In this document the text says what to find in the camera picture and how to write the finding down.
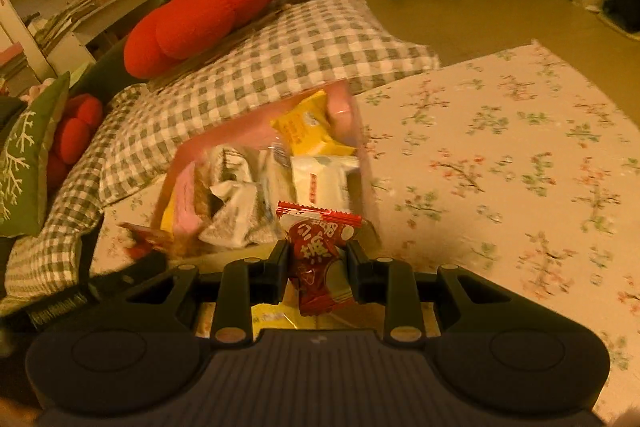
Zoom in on pink snack packet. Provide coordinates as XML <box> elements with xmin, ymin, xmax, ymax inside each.
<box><xmin>172</xmin><ymin>161</ymin><xmax>208</xmax><ymax>236</ymax></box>

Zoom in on red snack packet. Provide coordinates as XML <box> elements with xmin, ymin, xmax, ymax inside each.
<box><xmin>277</xmin><ymin>202</ymin><xmax>362</xmax><ymax>317</ymax></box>

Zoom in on beige snack packet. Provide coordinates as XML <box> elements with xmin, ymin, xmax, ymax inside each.
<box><xmin>291</xmin><ymin>155</ymin><xmax>359</xmax><ymax>212</ymax></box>

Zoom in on yellow printed snack packet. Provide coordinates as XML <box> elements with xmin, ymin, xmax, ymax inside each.
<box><xmin>252</xmin><ymin>303</ymin><xmax>298</xmax><ymax>338</ymax></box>

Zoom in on crumpled white snack wrapper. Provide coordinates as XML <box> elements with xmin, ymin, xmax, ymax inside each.
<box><xmin>198</xmin><ymin>144</ymin><xmax>282</xmax><ymax>251</ymax></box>

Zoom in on clear wrapped snack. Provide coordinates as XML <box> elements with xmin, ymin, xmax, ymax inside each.
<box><xmin>259</xmin><ymin>142</ymin><xmax>296</xmax><ymax>213</ymax></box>

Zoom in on pink snack box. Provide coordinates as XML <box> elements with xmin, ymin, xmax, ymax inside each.
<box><xmin>140</xmin><ymin>82</ymin><xmax>362</xmax><ymax>259</ymax></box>

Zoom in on floral tablecloth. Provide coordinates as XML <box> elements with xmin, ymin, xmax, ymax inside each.
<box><xmin>89</xmin><ymin>39</ymin><xmax>640</xmax><ymax>423</ymax></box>

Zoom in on small red plush pillow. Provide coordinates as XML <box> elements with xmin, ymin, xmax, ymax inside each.
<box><xmin>47</xmin><ymin>94</ymin><xmax>103</xmax><ymax>195</ymax></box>

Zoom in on grey checkered blanket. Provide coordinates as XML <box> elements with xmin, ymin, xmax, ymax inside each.
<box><xmin>1</xmin><ymin>0</ymin><xmax>440</xmax><ymax>314</ymax></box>

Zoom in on large red plush pillow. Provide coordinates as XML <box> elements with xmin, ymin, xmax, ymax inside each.
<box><xmin>124</xmin><ymin>0</ymin><xmax>273</xmax><ymax>80</ymax></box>

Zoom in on green embroidered cushion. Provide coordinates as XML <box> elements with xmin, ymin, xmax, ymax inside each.
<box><xmin>1</xmin><ymin>72</ymin><xmax>70</xmax><ymax>239</ymax></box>

